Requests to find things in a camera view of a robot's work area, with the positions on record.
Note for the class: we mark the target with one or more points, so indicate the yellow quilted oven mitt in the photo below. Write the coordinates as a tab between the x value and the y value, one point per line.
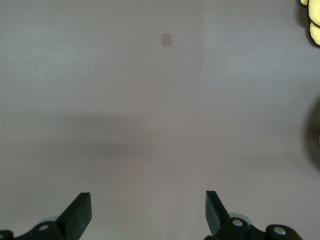
313	11
316	33

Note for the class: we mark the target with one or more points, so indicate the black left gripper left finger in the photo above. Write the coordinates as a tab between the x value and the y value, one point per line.
75	220

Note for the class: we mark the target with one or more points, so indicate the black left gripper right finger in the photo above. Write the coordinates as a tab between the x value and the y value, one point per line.
217	220

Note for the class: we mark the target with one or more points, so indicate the small brown tape square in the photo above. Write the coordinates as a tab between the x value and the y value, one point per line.
166	40

